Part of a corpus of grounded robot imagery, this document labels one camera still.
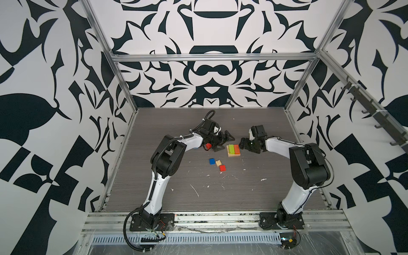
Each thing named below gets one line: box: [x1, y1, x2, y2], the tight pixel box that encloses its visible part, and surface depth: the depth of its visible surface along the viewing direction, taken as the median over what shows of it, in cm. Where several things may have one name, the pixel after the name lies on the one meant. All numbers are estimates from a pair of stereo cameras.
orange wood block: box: [233, 144, 241, 155], surface depth 98 cm
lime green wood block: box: [228, 144, 235, 155], surface depth 98 cm
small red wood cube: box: [219, 164, 227, 172], surface depth 93 cm
